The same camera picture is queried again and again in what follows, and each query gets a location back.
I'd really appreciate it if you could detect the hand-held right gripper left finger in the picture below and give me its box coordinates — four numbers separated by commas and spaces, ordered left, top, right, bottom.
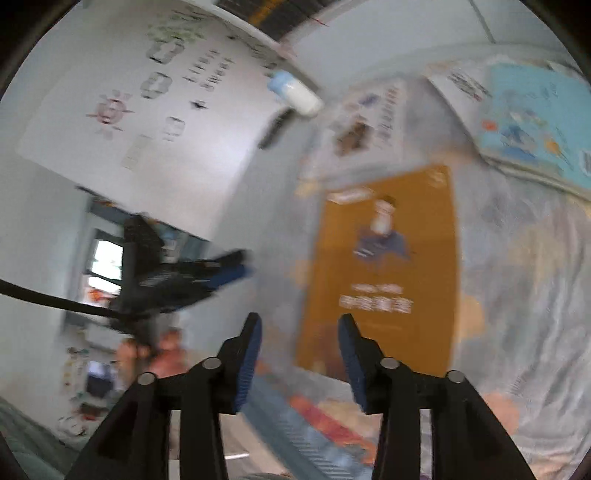
65, 313, 263, 480

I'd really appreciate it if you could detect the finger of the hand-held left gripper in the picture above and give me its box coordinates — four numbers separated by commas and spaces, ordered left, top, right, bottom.
175, 265, 254, 308
178, 249, 250, 280

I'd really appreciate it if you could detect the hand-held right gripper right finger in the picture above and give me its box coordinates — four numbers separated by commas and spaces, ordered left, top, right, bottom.
337, 314, 539, 480

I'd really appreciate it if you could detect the orange book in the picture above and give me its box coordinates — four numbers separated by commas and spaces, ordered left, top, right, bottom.
295, 164, 462, 381

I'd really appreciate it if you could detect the person's left hand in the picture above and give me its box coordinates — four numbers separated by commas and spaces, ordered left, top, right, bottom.
115, 327, 191, 380

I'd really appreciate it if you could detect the window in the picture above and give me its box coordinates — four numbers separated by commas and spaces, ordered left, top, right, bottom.
85, 231, 125, 282

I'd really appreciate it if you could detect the white bottle with blue cap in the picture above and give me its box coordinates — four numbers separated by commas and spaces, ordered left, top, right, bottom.
268, 69, 324, 116

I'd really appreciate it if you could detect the light blue book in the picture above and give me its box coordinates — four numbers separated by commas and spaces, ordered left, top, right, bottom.
475, 62, 591, 199

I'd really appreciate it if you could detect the black cable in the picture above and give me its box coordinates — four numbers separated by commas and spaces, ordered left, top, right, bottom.
0, 278, 134, 321

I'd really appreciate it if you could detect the red sun wall sticker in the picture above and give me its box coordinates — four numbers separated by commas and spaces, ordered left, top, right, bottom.
85, 92, 134, 137

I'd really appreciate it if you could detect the black lettering wall sticker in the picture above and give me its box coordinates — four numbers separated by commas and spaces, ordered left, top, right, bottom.
185, 48, 236, 93

